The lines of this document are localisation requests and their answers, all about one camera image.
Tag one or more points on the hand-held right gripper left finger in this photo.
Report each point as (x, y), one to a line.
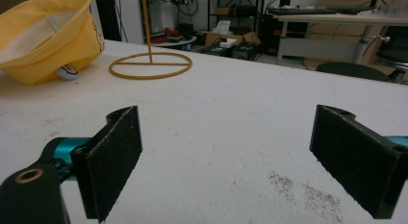
(109, 160)

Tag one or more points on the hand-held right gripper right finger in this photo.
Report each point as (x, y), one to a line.
(356, 160)

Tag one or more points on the gold metal hat stand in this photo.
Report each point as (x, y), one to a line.
(150, 62)

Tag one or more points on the yellow bucket hat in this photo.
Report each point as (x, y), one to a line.
(45, 38)

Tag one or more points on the black office chair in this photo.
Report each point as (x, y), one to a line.
(352, 70)

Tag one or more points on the round white side table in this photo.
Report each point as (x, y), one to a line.
(173, 43)

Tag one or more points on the light wooden desk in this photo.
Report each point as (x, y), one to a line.
(340, 22)

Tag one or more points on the black keyboard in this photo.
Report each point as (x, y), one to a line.
(298, 11)

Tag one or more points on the brown cardboard box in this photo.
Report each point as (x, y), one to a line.
(231, 38)

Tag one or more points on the black metal shelf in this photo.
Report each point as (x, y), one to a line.
(235, 11)

